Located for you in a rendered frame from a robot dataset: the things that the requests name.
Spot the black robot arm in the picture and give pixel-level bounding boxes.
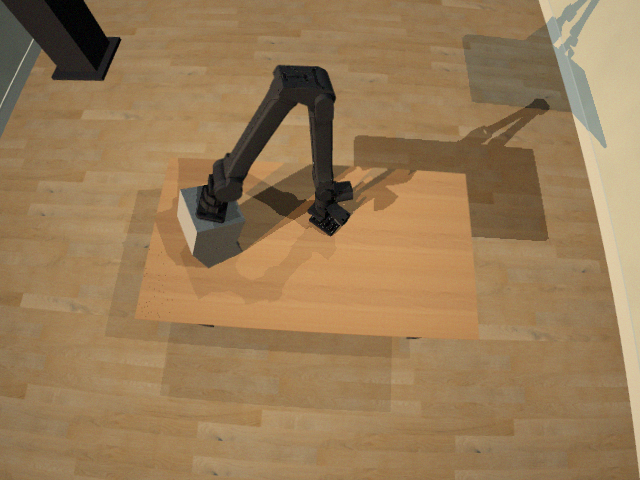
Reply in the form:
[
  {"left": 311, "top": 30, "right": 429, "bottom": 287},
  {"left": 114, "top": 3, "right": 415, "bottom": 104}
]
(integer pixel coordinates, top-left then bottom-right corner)
[{"left": 196, "top": 65, "right": 353, "bottom": 226}]

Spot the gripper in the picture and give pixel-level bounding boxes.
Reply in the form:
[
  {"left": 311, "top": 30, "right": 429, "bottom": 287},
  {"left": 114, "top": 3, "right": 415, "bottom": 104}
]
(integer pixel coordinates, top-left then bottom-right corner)
[{"left": 307, "top": 202, "right": 331, "bottom": 222}]

